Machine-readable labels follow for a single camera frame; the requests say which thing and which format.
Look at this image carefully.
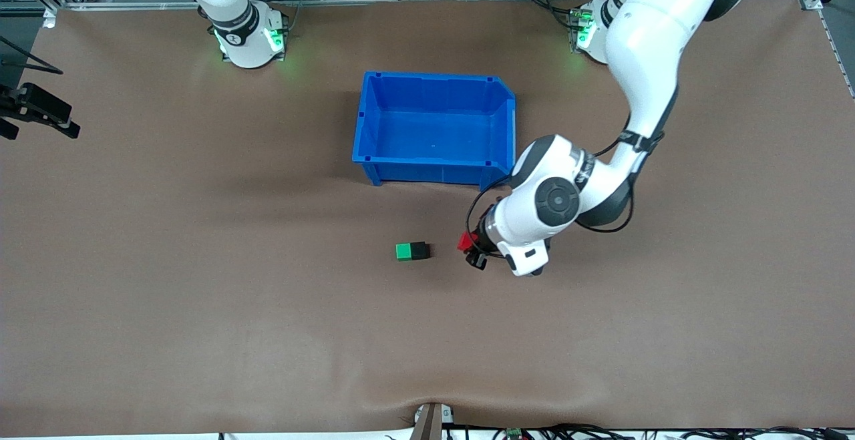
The blue plastic storage bin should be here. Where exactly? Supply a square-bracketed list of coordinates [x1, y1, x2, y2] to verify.
[352, 71, 518, 192]

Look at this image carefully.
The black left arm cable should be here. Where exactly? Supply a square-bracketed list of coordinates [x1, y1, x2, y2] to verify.
[466, 130, 665, 258]

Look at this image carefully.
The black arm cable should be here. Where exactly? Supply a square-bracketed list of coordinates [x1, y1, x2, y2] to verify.
[0, 35, 65, 76]
[466, 130, 665, 258]

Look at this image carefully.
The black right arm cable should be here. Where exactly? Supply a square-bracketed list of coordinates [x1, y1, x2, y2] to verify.
[0, 35, 65, 76]

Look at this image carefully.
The wooden bracket block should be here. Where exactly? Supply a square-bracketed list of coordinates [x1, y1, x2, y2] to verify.
[411, 402, 455, 440]

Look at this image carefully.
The aluminium table edge rail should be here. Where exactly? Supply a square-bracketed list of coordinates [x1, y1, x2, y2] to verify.
[0, 0, 855, 13]

